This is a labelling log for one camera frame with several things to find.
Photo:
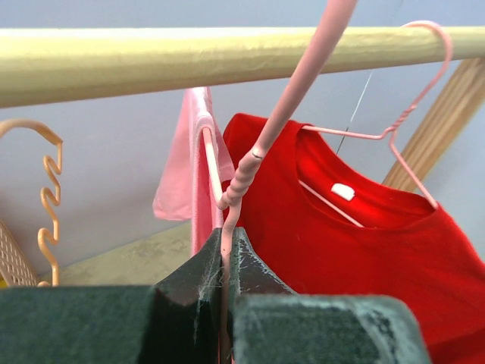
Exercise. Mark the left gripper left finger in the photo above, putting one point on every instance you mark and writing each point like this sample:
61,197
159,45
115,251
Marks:
176,320

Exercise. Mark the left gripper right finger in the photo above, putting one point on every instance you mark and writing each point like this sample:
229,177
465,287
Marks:
271,323

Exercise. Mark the pink t shirt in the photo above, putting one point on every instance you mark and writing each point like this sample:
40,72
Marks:
198,160

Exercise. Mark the orange wooden hanger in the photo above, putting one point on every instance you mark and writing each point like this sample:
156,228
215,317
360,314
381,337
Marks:
48,198

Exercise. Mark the red t shirt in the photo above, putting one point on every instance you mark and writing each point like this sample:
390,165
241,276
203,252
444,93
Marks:
325,229

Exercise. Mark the peach desk file organizer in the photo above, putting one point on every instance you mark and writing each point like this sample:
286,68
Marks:
16,270

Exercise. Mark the wooden clothes rack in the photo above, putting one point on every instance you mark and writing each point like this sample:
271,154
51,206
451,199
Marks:
42,66

